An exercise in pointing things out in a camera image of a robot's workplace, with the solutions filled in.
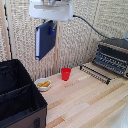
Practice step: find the red plastic cup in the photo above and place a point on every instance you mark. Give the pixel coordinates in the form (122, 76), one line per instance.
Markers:
(66, 73)

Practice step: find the white bowl with yellow food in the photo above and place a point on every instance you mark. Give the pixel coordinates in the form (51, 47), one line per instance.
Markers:
(43, 84)

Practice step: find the blue hardcover book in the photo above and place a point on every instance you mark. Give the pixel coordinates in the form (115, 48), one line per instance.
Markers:
(44, 40)

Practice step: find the black fabric storage box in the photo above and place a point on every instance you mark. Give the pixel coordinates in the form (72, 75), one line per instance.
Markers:
(18, 96)

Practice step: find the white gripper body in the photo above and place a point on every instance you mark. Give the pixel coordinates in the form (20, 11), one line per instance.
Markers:
(51, 10)

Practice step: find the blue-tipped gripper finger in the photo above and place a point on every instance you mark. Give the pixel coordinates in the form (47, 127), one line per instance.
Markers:
(51, 30)

